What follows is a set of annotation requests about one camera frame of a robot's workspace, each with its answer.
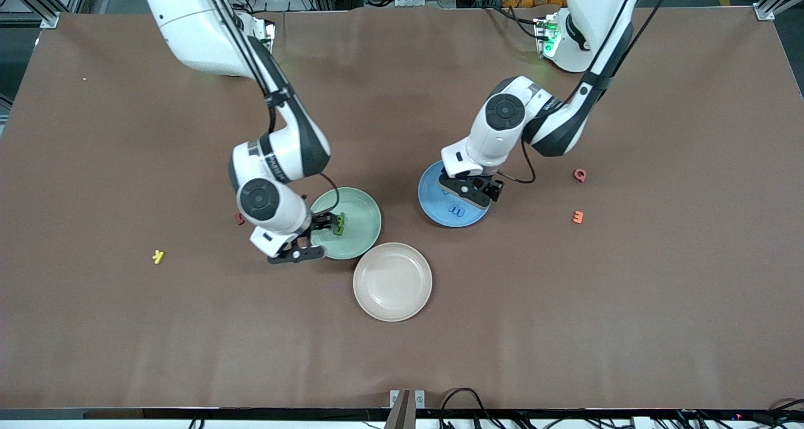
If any black cable loop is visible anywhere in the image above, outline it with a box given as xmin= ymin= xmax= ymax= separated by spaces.
xmin=438 ymin=388 xmax=503 ymax=429

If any blue plate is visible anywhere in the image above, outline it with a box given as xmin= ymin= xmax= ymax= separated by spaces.
xmin=418 ymin=161 xmax=492 ymax=229

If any light green plate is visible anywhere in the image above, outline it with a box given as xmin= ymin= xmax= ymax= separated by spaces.
xmin=308 ymin=187 xmax=383 ymax=261

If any black base cable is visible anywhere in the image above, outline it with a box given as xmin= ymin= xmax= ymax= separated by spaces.
xmin=474 ymin=0 xmax=542 ymax=28

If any small metal bracket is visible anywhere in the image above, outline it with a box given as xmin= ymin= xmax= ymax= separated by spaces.
xmin=389 ymin=389 xmax=426 ymax=429

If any pale pink plate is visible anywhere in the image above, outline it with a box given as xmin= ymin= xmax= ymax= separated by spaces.
xmin=352 ymin=242 xmax=433 ymax=323

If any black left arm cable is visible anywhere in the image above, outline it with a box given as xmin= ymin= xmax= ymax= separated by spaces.
xmin=499 ymin=137 xmax=536 ymax=185

